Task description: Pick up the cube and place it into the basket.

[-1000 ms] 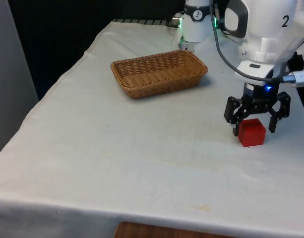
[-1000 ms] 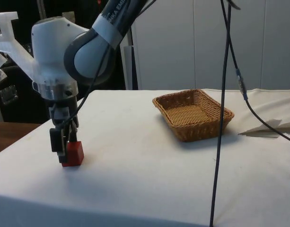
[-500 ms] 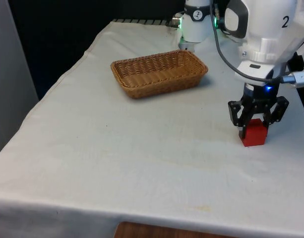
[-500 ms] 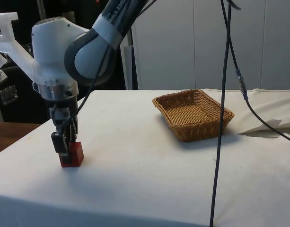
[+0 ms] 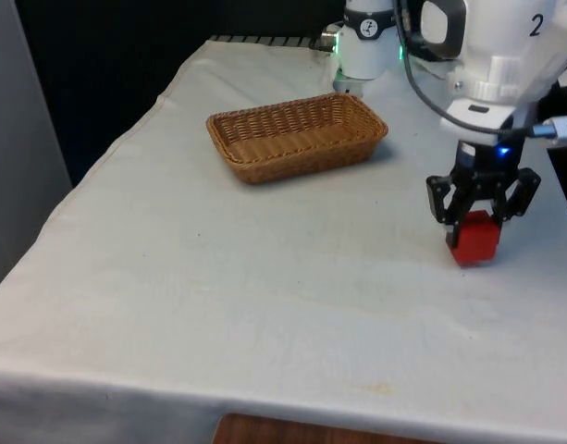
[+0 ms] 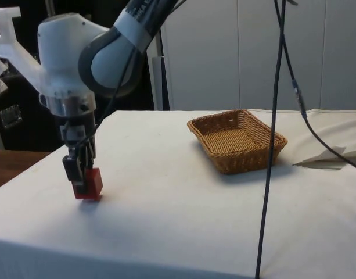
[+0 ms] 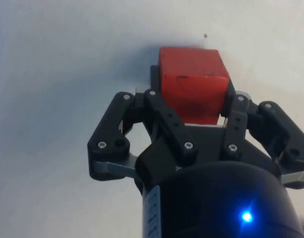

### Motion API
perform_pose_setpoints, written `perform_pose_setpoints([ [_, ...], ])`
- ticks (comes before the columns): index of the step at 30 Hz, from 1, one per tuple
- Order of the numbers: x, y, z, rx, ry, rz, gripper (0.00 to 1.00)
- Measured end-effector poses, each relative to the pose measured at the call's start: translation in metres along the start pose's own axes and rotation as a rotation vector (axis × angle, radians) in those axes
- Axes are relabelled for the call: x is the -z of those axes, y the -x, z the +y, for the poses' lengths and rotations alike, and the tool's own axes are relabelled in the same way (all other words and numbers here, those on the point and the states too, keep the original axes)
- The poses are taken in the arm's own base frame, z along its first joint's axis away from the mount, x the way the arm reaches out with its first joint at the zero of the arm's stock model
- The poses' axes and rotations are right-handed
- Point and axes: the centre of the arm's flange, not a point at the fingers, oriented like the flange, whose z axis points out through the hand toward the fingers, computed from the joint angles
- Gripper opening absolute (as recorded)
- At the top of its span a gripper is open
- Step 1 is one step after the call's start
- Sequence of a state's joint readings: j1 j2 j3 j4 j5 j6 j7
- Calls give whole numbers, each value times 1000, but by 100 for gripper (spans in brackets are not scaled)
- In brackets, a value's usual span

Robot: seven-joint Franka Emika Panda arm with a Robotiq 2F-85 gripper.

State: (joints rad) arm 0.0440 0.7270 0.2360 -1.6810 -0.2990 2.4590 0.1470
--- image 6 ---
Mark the black cabinet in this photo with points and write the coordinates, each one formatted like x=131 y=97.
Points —
x=21 y=116

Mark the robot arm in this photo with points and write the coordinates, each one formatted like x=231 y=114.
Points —
x=61 y=49

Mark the red cube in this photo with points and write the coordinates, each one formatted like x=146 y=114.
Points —
x=94 y=183

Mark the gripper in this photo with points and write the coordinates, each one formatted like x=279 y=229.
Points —
x=79 y=128

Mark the wicker basket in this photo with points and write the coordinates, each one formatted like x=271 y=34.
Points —
x=238 y=139

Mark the pale locker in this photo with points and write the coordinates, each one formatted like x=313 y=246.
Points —
x=343 y=55
x=238 y=58

